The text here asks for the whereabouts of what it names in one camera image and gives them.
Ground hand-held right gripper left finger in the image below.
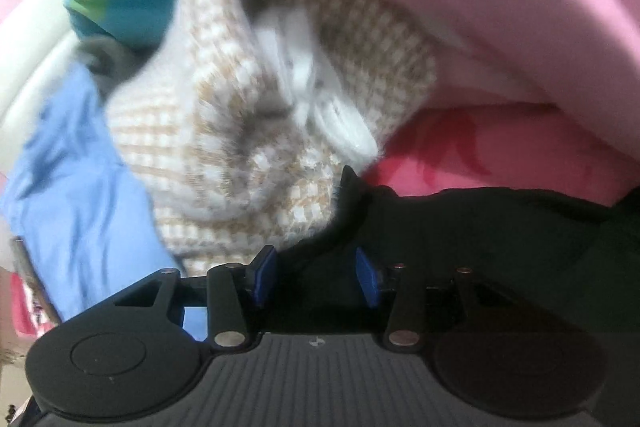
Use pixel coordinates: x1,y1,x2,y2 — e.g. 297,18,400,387
113,245,279,351

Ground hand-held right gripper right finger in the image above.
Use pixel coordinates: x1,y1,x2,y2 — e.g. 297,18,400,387
354,247,501,351

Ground black pants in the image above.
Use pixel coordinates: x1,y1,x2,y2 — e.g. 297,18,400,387
272,164,640,343

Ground beige checked knit sweater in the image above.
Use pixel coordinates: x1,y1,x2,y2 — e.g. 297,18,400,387
105,0,441,275

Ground pink floral bed sheet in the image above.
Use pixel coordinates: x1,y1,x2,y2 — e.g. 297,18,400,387
10,102,626,338

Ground light blue garment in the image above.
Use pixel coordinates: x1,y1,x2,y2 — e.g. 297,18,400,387
0,67,211,343

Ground white cloth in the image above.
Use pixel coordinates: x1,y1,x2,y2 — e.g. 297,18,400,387
255,7,378,162

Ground white padded headboard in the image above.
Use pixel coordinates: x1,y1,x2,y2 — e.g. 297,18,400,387
0,0,86,128

